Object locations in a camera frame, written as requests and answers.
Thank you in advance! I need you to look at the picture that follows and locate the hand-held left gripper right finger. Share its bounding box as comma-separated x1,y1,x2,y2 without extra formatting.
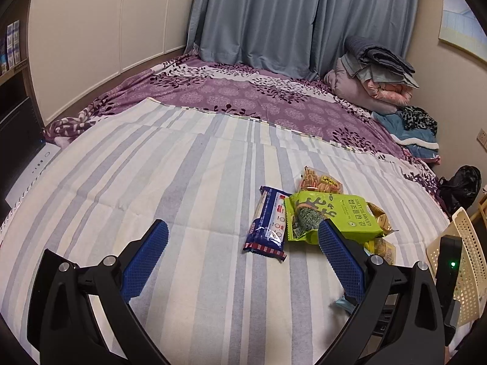
317,219,446,365

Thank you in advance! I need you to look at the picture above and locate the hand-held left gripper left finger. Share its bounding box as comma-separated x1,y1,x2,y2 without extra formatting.
26,219,170,365

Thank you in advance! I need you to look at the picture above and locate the cream perforated plastic basket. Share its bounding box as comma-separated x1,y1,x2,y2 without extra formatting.
426,207,484,328

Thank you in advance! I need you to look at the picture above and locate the light blue snack packet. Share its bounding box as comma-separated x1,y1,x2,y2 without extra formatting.
334,294,356,314

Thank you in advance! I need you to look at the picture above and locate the yellow snack packet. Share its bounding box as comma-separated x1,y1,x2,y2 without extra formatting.
364,238,396,266

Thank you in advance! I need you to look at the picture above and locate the green seaweed packet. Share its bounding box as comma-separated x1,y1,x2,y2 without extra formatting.
283,191,385,245

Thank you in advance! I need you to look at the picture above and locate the tan snack packet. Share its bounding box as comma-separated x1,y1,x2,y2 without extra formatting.
367,202,399,238

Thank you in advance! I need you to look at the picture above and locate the clear bag of round cookies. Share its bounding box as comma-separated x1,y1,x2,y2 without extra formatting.
299,165,344,195

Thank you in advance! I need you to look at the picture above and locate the blue cracker packet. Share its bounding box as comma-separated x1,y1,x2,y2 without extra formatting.
243,186,292,262

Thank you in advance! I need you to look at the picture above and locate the blue white striped sheet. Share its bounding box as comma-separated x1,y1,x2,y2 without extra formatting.
0,99,457,365

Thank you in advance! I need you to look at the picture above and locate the black leather bag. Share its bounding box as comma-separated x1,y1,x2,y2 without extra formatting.
437,165,482,217

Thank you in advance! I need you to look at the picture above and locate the white flat device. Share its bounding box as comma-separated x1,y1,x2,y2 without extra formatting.
4,142,63,210

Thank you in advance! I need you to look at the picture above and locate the blue fleece garment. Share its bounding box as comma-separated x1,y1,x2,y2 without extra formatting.
373,110,442,160

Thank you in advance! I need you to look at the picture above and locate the leopard print scarf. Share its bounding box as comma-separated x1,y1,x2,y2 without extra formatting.
398,106,438,132

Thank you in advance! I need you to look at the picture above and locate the black monitor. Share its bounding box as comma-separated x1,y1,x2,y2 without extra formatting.
0,97,46,210

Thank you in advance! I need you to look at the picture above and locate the pink floral quilt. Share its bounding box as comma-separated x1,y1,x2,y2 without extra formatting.
361,78,413,105

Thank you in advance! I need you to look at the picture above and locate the purple floral bedsheet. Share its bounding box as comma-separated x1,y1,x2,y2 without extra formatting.
44,54,450,214

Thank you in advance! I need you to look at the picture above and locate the folded grey blanket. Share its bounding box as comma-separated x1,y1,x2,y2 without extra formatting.
340,36,419,88

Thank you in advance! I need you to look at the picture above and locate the brown wooden bookcase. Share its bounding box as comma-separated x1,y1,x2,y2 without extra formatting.
0,0,48,130

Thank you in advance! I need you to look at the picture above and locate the white panelled wardrobe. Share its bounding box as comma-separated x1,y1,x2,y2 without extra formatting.
28,0,202,124

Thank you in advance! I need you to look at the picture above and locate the stack of blue white boxes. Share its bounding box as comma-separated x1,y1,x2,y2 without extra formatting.
0,21,21,77

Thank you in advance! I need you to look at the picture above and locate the grey-blue curtain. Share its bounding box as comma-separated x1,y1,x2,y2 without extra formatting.
192,0,419,82

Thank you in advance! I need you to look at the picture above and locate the framed wall picture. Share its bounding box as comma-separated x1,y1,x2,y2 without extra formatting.
437,0,487,61

